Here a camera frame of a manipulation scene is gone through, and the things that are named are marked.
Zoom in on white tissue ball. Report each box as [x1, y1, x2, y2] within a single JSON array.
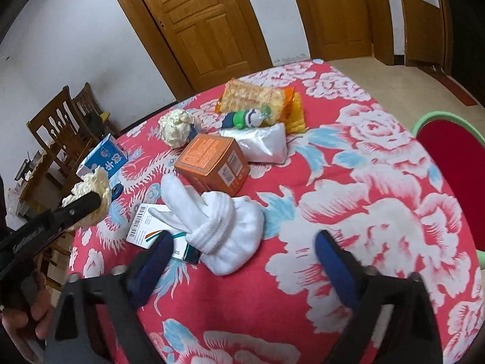
[[62, 167, 112, 232]]

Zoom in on white sock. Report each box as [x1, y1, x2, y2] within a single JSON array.
[[149, 174, 265, 276]]

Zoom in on person's left hand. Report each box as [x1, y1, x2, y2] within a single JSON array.
[[2, 274, 54, 363]]

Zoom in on white medicine box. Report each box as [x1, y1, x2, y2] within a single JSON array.
[[126, 204, 201, 265]]

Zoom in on blue milk carton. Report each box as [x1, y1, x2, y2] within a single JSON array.
[[76, 134, 128, 178]]

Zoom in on wooden chair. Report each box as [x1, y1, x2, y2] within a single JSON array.
[[72, 82, 120, 138], [26, 86, 99, 177]]

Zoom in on orange cardboard box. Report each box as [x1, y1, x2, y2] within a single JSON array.
[[174, 133, 250, 196]]

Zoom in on red floral tablecloth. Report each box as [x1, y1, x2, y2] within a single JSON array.
[[67, 58, 484, 364]]

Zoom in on white plastic tissue pack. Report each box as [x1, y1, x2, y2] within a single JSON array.
[[219, 123, 288, 164]]

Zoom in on red bin with green rim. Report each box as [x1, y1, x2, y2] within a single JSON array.
[[412, 111, 484, 268]]

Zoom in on yellow foam fruit net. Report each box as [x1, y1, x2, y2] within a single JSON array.
[[282, 87, 307, 135]]

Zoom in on instant noodle snack packet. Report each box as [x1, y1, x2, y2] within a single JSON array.
[[215, 79, 288, 125]]

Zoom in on red doormat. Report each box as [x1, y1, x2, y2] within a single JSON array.
[[418, 65, 478, 107]]

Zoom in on left wooden door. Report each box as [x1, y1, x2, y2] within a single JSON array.
[[117, 0, 272, 100]]

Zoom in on wooden door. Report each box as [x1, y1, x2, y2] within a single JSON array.
[[117, 0, 272, 100], [296, 0, 395, 66]]

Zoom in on low wooden cabinet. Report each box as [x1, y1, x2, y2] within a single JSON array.
[[401, 0, 445, 66]]

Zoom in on right wooden door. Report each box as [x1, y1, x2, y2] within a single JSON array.
[[296, 0, 395, 66]]

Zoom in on green caterpillar keychain toy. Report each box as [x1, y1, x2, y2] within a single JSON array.
[[221, 109, 268, 130]]

